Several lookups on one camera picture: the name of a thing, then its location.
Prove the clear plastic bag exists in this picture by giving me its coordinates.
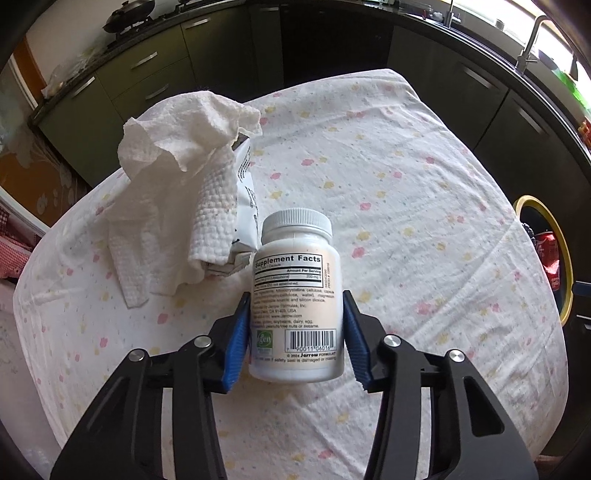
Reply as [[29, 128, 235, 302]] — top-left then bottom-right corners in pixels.
[[42, 60, 100, 100]]

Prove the white framed glass door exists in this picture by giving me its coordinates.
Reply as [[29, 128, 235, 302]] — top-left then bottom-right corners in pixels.
[[0, 37, 90, 229]]

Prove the red checked apron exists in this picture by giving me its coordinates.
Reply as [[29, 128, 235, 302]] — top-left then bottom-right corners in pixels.
[[0, 203, 47, 280]]

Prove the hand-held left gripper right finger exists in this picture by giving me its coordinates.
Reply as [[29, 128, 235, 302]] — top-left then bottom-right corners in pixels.
[[342, 291, 539, 480]]

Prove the yellow rimmed blue bin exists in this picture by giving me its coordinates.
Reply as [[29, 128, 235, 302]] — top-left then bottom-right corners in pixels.
[[512, 195, 575, 326]]

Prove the green sink side cabinet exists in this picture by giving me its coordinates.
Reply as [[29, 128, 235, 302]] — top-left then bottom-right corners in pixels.
[[388, 23, 591, 259]]

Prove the chrome kitchen faucet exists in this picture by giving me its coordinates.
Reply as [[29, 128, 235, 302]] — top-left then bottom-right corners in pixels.
[[515, 14, 561, 75]]

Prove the crumpled white paper towel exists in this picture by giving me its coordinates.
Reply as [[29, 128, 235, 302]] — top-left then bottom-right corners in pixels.
[[108, 91, 263, 309]]

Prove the green packet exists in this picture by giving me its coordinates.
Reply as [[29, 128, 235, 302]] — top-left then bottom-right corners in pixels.
[[551, 69, 585, 112]]

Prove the black wok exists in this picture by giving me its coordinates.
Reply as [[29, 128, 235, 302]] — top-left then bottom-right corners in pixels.
[[102, 0, 157, 33]]

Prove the green stove side cabinet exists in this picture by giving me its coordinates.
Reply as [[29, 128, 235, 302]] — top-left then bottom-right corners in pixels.
[[28, 4, 282, 185]]

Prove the white supplement bottle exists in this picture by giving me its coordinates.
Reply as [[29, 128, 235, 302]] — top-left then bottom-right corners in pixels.
[[248, 209, 345, 384]]

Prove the white printed packet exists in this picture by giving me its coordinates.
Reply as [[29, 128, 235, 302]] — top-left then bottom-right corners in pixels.
[[203, 134, 259, 278]]

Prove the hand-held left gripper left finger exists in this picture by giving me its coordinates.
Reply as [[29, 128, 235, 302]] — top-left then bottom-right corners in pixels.
[[48, 293, 252, 480]]

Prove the white dotted tablecloth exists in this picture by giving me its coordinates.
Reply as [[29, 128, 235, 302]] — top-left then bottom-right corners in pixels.
[[13, 69, 568, 462]]

